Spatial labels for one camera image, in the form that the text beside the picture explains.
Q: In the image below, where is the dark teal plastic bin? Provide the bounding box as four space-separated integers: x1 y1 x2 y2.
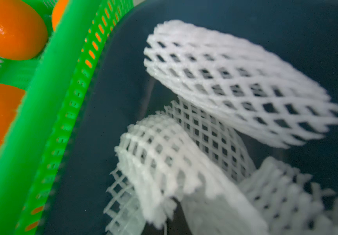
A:
37 1 338 235

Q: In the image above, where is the white foam net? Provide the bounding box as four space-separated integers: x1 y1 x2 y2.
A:
115 114 269 235
239 157 338 235
144 20 338 149
164 98 257 183

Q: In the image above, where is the green plastic mesh basket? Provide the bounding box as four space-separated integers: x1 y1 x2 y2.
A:
0 1 134 235

